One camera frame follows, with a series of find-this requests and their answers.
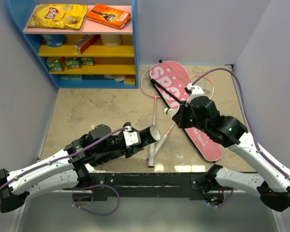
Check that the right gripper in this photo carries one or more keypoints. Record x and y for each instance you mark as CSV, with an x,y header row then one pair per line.
x,y
179,117

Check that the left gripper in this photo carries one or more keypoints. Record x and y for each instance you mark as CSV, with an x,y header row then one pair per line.
x,y
128,152

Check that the pink badminton racket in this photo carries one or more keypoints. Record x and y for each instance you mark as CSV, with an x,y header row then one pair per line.
x,y
165,136

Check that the black shuttlecock tube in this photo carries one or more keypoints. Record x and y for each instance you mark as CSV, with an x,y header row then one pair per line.
x,y
148,136

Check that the pink racket cover bag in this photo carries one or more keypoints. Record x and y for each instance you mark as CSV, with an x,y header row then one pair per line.
x,y
173,78

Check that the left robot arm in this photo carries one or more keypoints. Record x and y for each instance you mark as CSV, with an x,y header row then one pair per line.
x,y
67,169

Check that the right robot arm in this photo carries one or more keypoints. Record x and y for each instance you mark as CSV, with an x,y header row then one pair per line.
x,y
271,182

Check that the crumpled white wrapper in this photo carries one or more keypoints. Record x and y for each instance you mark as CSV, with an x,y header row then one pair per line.
x,y
115,77

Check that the yellow sponge bottom shelf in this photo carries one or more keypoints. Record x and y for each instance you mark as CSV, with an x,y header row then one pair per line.
x,y
130,80

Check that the green carton right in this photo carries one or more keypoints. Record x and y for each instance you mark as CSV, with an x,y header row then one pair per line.
x,y
88,61

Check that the green carton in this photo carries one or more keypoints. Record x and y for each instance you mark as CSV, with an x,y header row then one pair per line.
x,y
55,65
73,63
88,61

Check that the green carton middle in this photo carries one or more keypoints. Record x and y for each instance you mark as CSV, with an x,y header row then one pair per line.
x,y
73,63

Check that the green carton left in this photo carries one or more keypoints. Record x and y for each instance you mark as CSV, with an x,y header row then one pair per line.
x,y
55,65

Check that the blue shelf unit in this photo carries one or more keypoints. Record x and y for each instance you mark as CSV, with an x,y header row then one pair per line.
x,y
123,59

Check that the cream paper cup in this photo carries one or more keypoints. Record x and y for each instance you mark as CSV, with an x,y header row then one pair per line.
x,y
111,40

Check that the red foil snack box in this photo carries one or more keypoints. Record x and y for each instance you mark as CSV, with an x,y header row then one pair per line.
x,y
85,42

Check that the blue snack canister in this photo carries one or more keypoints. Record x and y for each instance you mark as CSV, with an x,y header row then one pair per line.
x,y
54,40

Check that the orange razor box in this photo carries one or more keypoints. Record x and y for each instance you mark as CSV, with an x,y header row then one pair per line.
x,y
109,16

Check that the yellow Lays chips bag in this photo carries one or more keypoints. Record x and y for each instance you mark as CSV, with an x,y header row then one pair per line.
x,y
60,16

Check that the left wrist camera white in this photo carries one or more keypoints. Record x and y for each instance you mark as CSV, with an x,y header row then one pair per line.
x,y
131,136

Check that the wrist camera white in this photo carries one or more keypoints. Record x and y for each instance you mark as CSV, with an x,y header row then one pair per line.
x,y
193,91
131,136

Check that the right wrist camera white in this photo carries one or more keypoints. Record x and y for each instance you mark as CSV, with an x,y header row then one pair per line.
x,y
193,91

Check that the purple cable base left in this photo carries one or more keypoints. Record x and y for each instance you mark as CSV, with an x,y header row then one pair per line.
x,y
95,199

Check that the purple cable base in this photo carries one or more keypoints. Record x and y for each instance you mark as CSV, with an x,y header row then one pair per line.
x,y
219,200
95,199

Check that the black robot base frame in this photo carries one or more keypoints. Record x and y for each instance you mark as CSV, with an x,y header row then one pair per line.
x,y
153,185

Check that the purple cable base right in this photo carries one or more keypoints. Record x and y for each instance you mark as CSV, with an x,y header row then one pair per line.
x,y
219,200

